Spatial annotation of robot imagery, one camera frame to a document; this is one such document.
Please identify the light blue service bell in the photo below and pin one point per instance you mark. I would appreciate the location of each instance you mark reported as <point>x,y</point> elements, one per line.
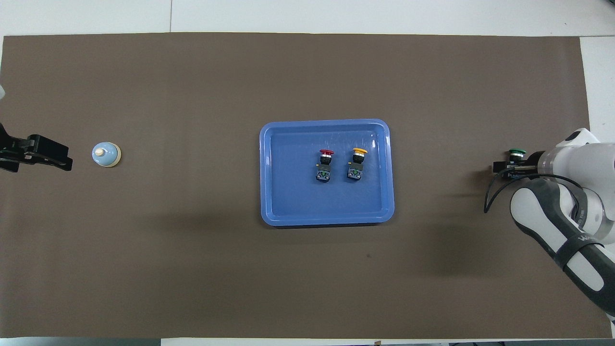
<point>104,154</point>

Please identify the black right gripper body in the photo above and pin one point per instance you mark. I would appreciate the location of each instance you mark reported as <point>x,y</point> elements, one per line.
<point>521,172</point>

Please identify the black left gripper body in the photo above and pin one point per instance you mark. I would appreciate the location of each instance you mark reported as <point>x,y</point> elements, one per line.
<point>41,146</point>

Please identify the blue plastic tray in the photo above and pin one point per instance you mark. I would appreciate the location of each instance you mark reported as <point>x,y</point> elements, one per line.
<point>298,202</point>

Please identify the brown table mat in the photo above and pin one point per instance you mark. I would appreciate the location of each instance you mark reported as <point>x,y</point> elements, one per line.
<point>192,278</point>

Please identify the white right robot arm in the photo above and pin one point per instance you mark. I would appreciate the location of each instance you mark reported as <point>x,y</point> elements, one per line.
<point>576,158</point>

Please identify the green push button switch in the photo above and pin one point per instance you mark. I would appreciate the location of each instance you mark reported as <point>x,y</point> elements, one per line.
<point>517,154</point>

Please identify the red push button switch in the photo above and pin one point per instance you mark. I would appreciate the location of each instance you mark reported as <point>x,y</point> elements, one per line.
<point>325,167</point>

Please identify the yellow push button switch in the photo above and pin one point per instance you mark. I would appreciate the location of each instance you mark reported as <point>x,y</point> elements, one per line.
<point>356,166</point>

